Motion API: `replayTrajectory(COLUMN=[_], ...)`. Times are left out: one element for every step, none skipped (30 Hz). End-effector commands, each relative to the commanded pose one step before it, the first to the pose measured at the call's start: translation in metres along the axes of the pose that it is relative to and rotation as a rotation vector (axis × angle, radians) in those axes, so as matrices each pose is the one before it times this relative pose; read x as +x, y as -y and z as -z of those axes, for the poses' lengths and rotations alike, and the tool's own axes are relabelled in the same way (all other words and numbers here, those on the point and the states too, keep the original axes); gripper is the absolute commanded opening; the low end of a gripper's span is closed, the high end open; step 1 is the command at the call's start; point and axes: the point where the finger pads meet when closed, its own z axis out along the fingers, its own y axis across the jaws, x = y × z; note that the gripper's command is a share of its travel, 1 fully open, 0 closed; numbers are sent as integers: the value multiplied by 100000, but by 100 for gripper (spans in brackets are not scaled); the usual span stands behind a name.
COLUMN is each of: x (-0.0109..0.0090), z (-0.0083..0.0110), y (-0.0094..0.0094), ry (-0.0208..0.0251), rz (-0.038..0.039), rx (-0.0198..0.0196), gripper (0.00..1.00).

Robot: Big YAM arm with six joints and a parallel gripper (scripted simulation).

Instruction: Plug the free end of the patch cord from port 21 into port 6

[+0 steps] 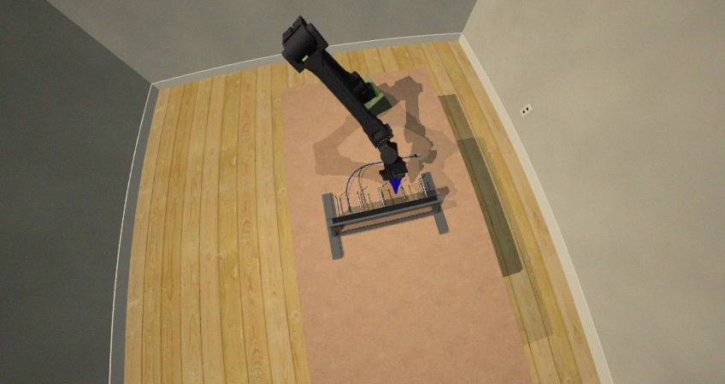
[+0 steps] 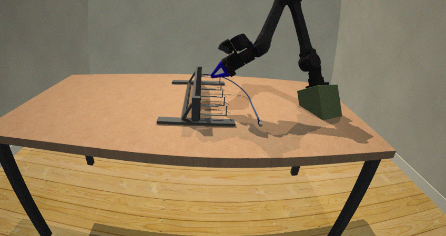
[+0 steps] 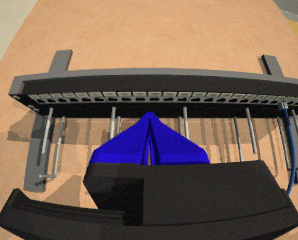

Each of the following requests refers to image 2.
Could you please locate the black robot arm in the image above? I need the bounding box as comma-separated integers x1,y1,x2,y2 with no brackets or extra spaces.
218,0,329,88

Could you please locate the grey patch panel rack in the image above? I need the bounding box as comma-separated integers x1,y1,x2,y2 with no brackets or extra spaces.
157,66,235,126

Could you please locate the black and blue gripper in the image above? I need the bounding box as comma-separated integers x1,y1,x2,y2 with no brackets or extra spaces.
210,57,245,78

